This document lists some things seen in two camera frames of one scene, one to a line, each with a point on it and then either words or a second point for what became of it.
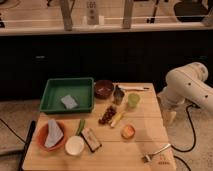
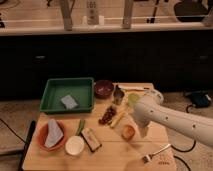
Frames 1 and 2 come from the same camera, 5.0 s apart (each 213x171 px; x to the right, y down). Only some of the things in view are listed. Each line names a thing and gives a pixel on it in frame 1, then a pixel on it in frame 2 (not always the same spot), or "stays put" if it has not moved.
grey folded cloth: [54, 134] stays put
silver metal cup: [117, 95] stays put
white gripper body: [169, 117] → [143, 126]
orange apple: [128, 132] stays put
